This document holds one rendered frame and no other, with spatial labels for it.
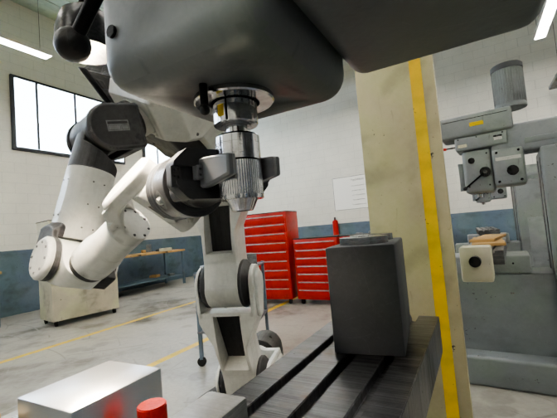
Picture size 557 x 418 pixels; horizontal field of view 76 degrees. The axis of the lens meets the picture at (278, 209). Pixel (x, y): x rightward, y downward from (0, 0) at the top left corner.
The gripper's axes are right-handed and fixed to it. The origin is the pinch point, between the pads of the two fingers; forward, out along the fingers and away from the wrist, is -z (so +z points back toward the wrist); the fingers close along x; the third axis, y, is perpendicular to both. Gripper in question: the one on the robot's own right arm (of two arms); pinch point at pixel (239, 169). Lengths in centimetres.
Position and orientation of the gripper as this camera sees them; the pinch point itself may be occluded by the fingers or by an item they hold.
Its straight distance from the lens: 38.3
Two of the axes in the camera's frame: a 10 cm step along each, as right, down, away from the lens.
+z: -6.1, 0.8, 7.9
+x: 7.9, -0.3, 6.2
